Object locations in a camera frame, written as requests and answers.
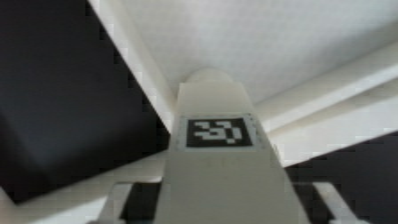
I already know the white desk leg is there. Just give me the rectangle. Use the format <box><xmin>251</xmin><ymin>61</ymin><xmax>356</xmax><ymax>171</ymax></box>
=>
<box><xmin>155</xmin><ymin>69</ymin><xmax>312</xmax><ymax>224</ymax></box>

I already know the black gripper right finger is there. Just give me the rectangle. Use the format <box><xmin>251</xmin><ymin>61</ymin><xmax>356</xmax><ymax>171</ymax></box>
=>
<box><xmin>294</xmin><ymin>182</ymin><xmax>372</xmax><ymax>224</ymax></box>

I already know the white desk top tray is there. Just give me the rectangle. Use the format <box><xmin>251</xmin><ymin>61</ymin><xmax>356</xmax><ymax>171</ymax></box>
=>
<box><xmin>86</xmin><ymin>0</ymin><xmax>398</xmax><ymax>131</ymax></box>

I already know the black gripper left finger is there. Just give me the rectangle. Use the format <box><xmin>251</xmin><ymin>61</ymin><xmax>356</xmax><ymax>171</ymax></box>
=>
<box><xmin>88</xmin><ymin>182</ymin><xmax>162</xmax><ymax>224</ymax></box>

